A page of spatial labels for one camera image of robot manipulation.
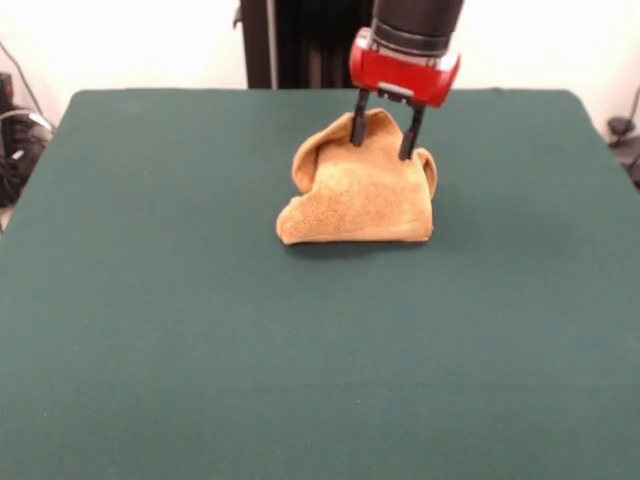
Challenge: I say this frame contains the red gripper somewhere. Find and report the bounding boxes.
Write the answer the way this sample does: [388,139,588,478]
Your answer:
[348,27,462,162]

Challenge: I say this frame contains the tan terry towel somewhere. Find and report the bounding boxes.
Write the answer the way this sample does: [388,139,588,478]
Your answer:
[274,110,439,247]

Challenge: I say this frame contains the black floor object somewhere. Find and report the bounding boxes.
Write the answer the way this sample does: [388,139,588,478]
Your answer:
[607,115,640,189]

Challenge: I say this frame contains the dark green tablecloth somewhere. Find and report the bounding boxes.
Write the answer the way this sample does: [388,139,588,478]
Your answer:
[0,87,640,480]

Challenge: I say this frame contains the black equipment pile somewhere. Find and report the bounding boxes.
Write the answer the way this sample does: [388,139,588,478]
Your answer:
[0,72,56,209]

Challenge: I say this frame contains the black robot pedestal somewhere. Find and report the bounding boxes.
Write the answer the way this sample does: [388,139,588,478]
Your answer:
[238,0,381,91]

